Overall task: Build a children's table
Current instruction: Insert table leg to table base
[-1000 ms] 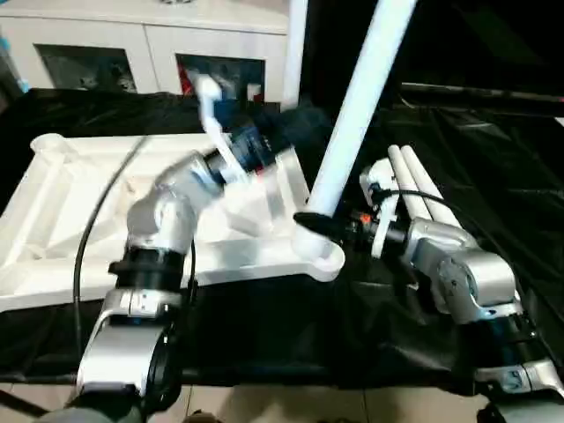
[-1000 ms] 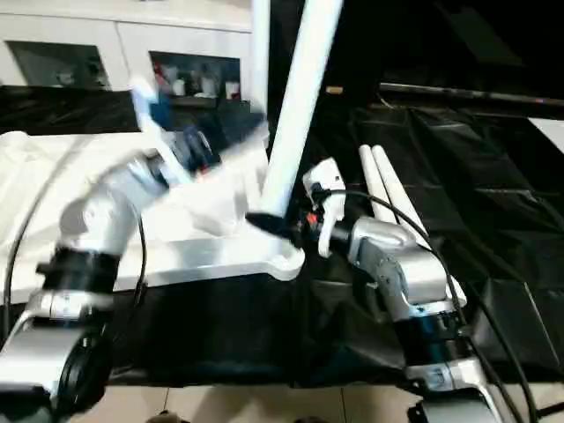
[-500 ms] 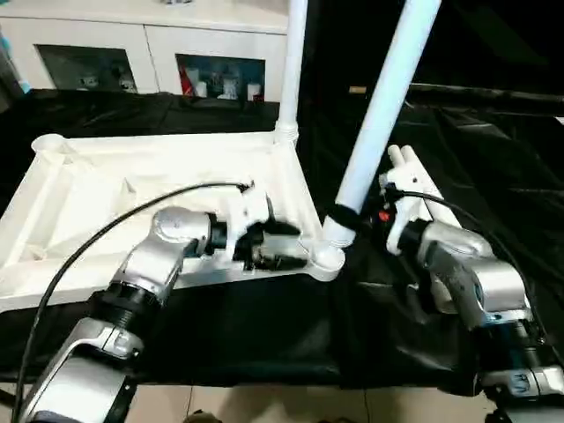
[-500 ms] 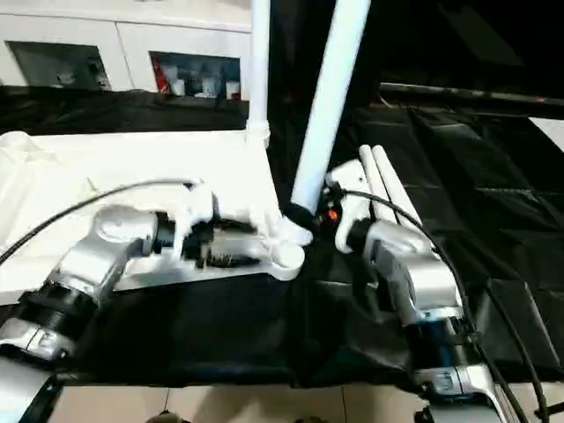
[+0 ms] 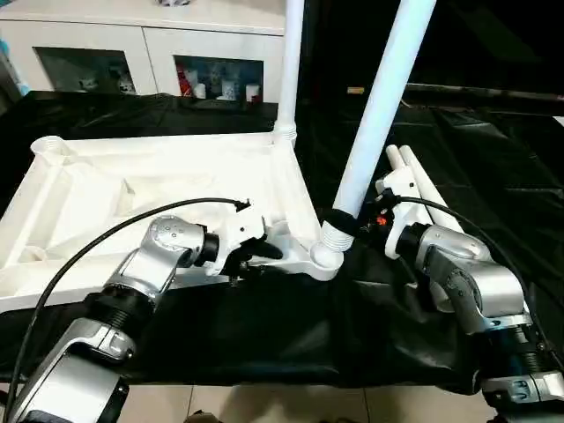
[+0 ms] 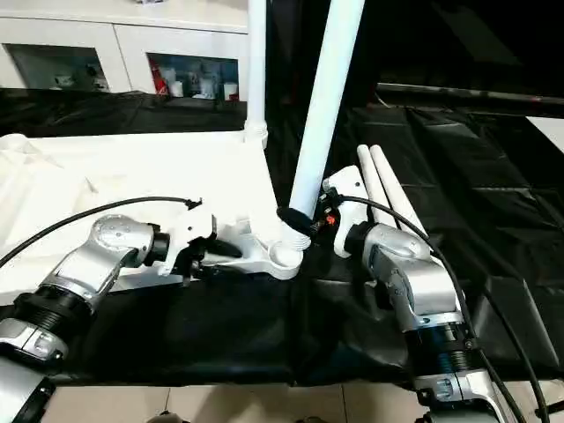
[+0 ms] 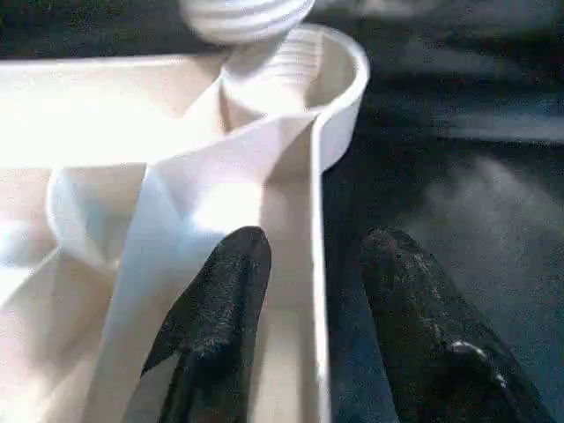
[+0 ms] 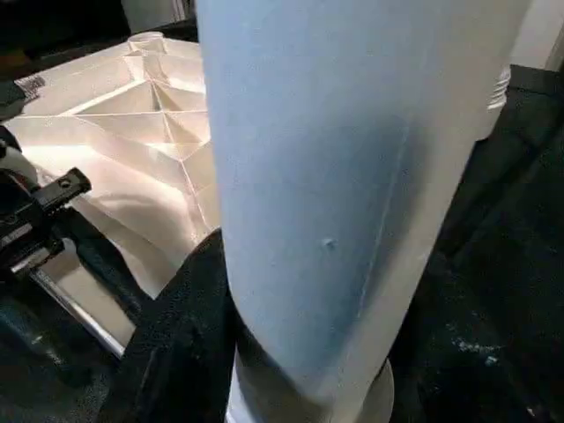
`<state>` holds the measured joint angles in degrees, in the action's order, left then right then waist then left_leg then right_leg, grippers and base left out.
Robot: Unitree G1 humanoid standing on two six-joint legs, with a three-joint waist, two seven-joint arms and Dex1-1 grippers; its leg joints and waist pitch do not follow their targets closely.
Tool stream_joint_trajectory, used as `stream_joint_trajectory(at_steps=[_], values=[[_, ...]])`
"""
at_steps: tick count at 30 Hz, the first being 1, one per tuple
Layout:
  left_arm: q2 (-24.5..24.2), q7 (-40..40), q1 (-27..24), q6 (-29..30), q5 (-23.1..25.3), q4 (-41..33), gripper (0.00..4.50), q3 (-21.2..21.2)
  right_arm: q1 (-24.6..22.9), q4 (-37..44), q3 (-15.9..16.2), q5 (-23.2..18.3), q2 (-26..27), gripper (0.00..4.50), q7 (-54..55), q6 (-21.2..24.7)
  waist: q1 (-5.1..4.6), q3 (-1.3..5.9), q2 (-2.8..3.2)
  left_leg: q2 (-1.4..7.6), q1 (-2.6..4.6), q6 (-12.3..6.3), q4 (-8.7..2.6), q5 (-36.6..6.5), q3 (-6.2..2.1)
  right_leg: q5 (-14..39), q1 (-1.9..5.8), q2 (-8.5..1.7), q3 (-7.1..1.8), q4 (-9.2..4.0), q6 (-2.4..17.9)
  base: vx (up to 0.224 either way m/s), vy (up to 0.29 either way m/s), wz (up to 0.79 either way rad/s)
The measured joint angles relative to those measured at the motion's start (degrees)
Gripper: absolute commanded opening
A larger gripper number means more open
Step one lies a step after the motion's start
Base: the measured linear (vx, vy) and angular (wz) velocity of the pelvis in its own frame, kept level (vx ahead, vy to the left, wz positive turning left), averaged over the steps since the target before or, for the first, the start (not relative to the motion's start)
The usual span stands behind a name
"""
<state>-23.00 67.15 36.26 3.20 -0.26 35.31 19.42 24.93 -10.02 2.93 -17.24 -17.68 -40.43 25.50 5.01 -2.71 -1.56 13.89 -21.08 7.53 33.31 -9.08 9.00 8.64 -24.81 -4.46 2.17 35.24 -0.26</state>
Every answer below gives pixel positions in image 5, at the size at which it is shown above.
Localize black plastic table mat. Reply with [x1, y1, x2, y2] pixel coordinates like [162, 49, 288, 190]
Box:
[0, 90, 564, 393]

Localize white plastic table top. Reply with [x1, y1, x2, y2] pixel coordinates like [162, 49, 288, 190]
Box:
[0, 131, 345, 314]

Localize white glass-door cabinet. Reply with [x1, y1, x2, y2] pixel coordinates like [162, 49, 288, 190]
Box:
[0, 0, 287, 98]

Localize white plastic table leg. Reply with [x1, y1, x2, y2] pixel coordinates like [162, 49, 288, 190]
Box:
[398, 146, 466, 234]
[321, 0, 437, 255]
[273, 0, 305, 142]
[385, 146, 442, 221]

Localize long dark metal rod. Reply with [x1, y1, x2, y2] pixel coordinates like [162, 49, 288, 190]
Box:
[404, 82, 564, 100]

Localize large black backdrop sheet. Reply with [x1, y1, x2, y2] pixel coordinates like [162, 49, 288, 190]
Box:
[299, 0, 564, 96]

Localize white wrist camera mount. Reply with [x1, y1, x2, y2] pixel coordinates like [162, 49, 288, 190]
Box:
[206, 202, 268, 278]
[374, 167, 419, 259]

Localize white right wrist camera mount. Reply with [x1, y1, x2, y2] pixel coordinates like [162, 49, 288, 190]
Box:
[374, 167, 419, 259]

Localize red cabinet item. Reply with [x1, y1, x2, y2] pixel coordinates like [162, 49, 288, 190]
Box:
[177, 65, 195, 96]

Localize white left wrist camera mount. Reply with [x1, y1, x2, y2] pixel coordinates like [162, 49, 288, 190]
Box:
[206, 202, 268, 278]

